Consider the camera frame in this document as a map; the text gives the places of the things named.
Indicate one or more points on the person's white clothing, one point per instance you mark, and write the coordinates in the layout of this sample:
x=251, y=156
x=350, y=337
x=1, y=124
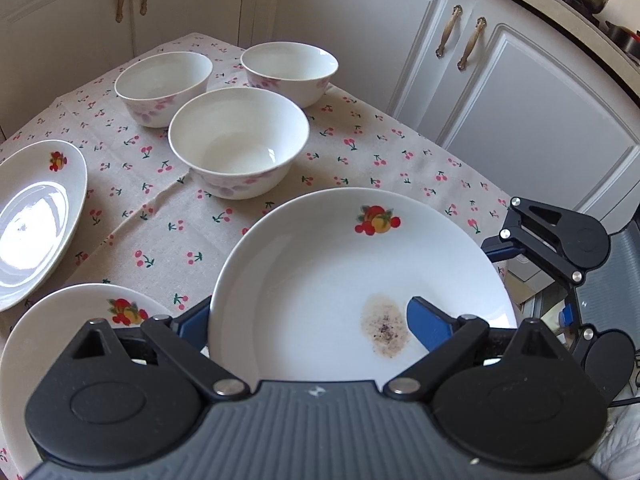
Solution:
x=622, y=445

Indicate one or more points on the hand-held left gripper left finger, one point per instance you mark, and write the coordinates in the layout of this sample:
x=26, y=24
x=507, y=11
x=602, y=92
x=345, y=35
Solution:
x=192, y=324

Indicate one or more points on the white floral bowl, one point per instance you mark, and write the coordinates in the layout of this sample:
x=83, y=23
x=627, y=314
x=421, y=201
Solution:
x=160, y=75
x=290, y=62
x=235, y=130

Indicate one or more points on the stained white fruit-print plate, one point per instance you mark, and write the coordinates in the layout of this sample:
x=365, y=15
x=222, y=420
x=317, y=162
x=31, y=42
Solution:
x=310, y=285

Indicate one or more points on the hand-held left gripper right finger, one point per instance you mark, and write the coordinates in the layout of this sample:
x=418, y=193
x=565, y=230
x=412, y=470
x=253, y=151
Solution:
x=430, y=325

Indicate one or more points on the black pan with red rim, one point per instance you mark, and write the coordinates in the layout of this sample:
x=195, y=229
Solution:
x=622, y=35

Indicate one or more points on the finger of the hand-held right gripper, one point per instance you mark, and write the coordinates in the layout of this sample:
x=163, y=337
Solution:
x=565, y=316
x=500, y=252

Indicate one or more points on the cherry-print tablecloth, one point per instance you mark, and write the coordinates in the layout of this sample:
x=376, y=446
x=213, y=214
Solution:
x=150, y=210

